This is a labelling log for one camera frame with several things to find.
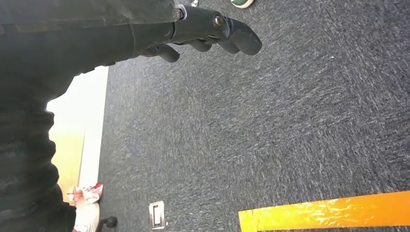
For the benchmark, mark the black caster wheel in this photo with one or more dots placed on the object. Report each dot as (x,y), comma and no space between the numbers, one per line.
(110,221)

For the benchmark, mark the silver floor socket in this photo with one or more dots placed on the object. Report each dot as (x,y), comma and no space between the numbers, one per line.
(156,214)

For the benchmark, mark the yellow floor tape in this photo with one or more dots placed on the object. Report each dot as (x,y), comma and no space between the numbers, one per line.
(320,210)

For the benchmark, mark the green white shoe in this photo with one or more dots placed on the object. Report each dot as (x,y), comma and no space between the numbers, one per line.
(241,3)

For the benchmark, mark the pale desk side panel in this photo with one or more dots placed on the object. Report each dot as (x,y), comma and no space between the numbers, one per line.
(86,112)

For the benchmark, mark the white shoe tip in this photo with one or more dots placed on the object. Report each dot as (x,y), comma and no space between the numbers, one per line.
(194,3)

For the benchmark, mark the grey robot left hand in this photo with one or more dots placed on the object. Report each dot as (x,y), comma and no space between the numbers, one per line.
(80,41)

